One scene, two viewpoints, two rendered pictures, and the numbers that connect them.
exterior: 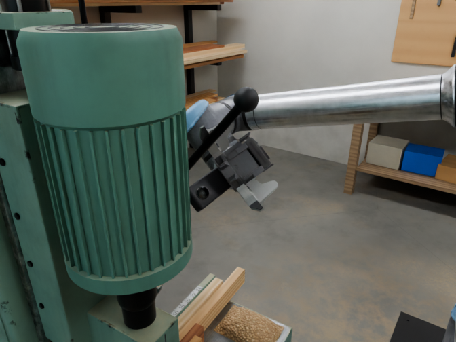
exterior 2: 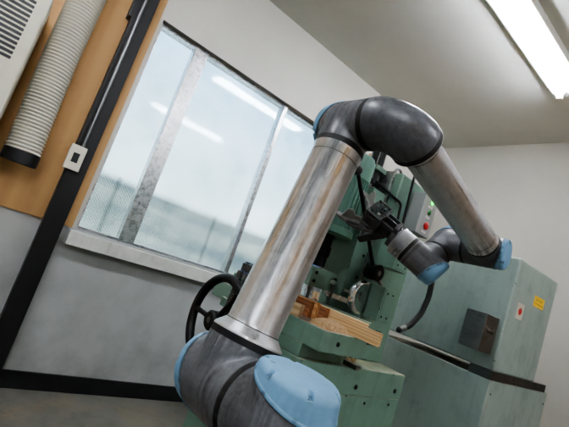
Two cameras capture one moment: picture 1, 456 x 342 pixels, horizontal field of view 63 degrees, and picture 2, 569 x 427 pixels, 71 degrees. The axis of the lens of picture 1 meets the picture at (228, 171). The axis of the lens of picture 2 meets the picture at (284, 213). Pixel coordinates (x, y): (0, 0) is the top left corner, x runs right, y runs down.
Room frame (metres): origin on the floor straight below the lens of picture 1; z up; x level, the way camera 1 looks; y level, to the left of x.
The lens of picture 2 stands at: (0.76, -1.28, 1.02)
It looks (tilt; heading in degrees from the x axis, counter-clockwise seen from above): 8 degrees up; 110
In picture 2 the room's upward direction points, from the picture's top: 19 degrees clockwise
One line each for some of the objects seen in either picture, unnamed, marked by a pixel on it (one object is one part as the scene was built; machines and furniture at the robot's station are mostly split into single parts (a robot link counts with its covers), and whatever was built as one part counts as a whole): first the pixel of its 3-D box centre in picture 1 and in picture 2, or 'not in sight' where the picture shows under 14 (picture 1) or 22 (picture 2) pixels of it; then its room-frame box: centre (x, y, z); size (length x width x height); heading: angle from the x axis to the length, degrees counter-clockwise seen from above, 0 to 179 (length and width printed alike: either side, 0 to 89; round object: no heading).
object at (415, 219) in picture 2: not in sight; (420, 215); (0.73, 0.34, 1.40); 0.10 x 0.06 x 0.16; 59
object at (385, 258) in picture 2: not in sight; (396, 250); (0.69, 0.24, 1.22); 0.09 x 0.08 x 0.15; 59
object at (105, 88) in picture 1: (119, 155); (340, 194); (0.44, 0.14, 1.35); 0.18 x 0.18 x 0.31
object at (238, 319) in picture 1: (249, 324); (329, 324); (0.58, -0.04, 0.91); 0.12 x 0.09 x 0.03; 59
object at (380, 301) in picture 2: not in sight; (376, 302); (0.67, 0.22, 1.02); 0.09 x 0.07 x 0.12; 149
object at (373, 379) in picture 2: not in sight; (311, 356); (0.51, 0.24, 0.76); 0.57 x 0.45 x 0.09; 59
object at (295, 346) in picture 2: not in sight; (282, 331); (0.41, 0.09, 0.82); 0.40 x 0.21 x 0.04; 149
